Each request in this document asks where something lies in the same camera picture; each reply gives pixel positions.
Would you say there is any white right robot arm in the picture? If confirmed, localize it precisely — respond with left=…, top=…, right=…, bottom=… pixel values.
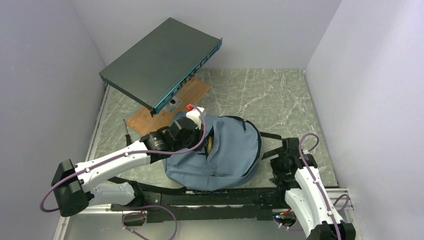
left=263, top=136, right=357, bottom=240

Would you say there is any black yellow screwdriver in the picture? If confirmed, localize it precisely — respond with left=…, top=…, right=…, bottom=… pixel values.
left=122, top=118, right=133, bottom=147

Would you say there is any grey metal switch bracket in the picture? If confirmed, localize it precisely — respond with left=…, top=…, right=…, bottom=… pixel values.
left=163, top=96, right=183, bottom=114

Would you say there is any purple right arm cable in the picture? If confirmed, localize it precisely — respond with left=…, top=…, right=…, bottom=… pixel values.
left=273, top=133, right=350, bottom=240

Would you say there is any yellow highlighter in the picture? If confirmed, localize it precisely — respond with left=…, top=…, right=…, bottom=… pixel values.
left=206, top=136, right=214, bottom=155

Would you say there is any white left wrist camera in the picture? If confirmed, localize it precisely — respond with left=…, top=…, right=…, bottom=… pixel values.
left=185, top=104, right=202, bottom=129

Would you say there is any aluminium frame rail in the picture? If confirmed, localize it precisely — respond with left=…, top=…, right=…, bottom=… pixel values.
left=52, top=188, right=364, bottom=240

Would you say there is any grey network switch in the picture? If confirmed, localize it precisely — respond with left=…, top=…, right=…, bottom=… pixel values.
left=99, top=17, right=223, bottom=116

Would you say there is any wooden board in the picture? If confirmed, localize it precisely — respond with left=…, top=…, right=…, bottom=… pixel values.
left=126, top=77, right=211, bottom=136

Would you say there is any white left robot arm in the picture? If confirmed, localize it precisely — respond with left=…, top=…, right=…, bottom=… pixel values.
left=39, top=116, right=206, bottom=217

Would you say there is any blue backpack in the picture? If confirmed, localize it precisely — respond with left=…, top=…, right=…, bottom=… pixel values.
left=163, top=114, right=282, bottom=192

